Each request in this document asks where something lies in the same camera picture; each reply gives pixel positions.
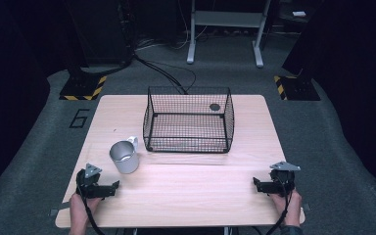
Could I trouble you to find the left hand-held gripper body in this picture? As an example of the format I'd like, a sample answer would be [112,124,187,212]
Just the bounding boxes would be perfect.
[75,163,104,200]

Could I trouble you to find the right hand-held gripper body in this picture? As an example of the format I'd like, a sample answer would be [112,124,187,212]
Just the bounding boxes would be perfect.
[269,161,302,197]

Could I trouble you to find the grey metal mug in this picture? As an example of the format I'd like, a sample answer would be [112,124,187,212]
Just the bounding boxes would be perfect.
[109,135,140,175]

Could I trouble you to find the black wire mesh basket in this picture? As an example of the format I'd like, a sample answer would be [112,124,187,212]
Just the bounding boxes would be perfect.
[142,85,236,154]

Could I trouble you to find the person's left hand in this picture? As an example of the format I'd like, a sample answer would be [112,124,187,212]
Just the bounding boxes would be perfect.
[69,192,103,229]

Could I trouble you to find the person's right hand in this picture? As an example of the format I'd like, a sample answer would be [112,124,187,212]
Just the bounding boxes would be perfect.
[268,189,304,227]

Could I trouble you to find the black hazard-striped stand base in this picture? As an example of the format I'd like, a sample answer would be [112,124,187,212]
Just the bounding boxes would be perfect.
[59,73,108,102]
[273,74,321,102]

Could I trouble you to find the dark curtain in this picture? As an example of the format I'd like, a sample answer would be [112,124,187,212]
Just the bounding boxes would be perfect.
[282,0,376,213]
[0,0,65,205]

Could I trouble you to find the black cabinet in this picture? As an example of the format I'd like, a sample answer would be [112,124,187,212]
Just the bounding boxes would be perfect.
[63,0,135,68]

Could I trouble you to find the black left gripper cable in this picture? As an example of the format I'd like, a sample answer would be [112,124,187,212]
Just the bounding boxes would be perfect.
[75,169,107,235]

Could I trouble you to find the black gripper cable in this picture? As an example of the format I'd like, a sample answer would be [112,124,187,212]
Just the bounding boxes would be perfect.
[75,169,107,235]
[265,177,293,235]

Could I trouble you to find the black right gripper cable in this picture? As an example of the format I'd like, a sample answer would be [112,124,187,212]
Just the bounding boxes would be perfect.
[265,177,293,235]

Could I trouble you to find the black floor cable bundle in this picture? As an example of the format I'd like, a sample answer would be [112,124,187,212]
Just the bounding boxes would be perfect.
[132,53,198,96]

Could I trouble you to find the white floor cables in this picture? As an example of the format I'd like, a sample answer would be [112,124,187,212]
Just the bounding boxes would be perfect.
[136,0,210,52]

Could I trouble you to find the white metal desk frame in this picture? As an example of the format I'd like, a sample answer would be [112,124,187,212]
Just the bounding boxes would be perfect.
[186,0,272,69]

